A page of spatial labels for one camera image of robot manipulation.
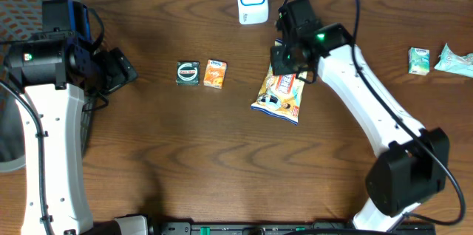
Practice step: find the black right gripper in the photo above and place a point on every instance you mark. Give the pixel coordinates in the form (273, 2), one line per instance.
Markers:
(278, 66)

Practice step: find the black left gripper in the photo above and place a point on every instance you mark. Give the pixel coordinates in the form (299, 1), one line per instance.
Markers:
(120, 69)

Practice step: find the yellow snack chip bag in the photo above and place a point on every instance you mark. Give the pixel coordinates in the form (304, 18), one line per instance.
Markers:
(280, 96)

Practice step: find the green Zam-Buk ointment box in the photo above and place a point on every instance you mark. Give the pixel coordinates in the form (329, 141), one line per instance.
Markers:
(188, 73)

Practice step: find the orange Kleenex tissue pack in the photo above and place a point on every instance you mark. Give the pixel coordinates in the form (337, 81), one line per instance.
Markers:
(215, 73)

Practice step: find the green Kleenex tissue pack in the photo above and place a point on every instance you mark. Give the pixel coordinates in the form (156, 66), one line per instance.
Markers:
(418, 61)

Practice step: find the large wet wipes pack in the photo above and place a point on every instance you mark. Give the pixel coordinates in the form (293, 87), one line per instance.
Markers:
(455, 64)

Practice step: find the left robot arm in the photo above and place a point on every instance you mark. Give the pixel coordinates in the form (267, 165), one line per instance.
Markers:
(55, 77)

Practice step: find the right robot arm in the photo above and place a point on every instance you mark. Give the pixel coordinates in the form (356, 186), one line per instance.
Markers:
(409, 159)

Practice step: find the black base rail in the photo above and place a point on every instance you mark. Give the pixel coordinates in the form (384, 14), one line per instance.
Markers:
(187, 228)

